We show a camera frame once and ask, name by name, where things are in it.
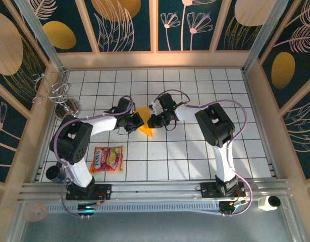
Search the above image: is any yellow cloth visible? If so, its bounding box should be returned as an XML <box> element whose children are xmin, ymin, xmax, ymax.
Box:
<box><xmin>134</xmin><ymin>107</ymin><xmax>154</xmax><ymax>140</ymax></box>

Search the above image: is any colourful candy bag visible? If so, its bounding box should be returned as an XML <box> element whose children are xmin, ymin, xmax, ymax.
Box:
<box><xmin>89</xmin><ymin>145</ymin><xmax>125</xmax><ymax>173</ymax></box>

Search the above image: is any dark mug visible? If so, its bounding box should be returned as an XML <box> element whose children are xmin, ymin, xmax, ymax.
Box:
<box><xmin>45</xmin><ymin>163</ymin><xmax>66</xmax><ymax>183</ymax></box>

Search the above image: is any round wooden disc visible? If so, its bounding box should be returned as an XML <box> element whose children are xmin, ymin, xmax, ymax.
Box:
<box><xmin>23</xmin><ymin>201</ymin><xmax>48</xmax><ymax>222</ymax></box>

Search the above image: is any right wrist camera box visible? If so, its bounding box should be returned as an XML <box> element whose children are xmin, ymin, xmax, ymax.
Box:
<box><xmin>149</xmin><ymin>100</ymin><xmax>162</xmax><ymax>114</ymax></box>

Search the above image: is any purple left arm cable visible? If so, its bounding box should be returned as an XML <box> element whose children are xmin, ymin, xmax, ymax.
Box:
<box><xmin>53</xmin><ymin>95</ymin><xmax>135</xmax><ymax>219</ymax></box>

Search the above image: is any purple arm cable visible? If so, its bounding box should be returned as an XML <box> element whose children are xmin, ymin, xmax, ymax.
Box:
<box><xmin>151</xmin><ymin>89</ymin><xmax>252</xmax><ymax>218</ymax></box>
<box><xmin>53</xmin><ymin>95</ymin><xmax>135</xmax><ymax>219</ymax></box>

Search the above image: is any silver wire stand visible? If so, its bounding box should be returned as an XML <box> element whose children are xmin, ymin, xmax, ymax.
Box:
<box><xmin>32</xmin><ymin>71</ymin><xmax>81</xmax><ymax>121</ymax></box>

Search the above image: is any aluminium mounting rail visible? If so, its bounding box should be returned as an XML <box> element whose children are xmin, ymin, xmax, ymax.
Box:
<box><xmin>17</xmin><ymin>178</ymin><xmax>294</xmax><ymax>202</ymax></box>

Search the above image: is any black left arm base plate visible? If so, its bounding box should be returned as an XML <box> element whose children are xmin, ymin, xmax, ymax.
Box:
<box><xmin>66</xmin><ymin>183</ymin><xmax>112</xmax><ymax>201</ymax></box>

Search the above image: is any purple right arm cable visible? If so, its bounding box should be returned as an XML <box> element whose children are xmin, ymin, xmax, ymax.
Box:
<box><xmin>151</xmin><ymin>89</ymin><xmax>252</xmax><ymax>218</ymax></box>

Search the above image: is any slotted grey cable duct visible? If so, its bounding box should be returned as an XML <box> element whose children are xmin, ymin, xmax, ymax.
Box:
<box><xmin>45</xmin><ymin>201</ymin><xmax>223</xmax><ymax>215</ymax></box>

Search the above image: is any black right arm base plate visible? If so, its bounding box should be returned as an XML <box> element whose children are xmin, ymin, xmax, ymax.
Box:
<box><xmin>196</xmin><ymin>181</ymin><xmax>246</xmax><ymax>200</ymax></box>

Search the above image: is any aluminium frame post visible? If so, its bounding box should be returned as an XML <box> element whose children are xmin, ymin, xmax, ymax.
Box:
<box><xmin>242</xmin><ymin>0</ymin><xmax>289</xmax><ymax>72</ymax></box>
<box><xmin>13</xmin><ymin>0</ymin><xmax>67</xmax><ymax>73</ymax></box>

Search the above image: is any white box camera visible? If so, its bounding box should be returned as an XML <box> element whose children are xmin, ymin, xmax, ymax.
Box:
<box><xmin>257</xmin><ymin>195</ymin><xmax>282</xmax><ymax>212</ymax></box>

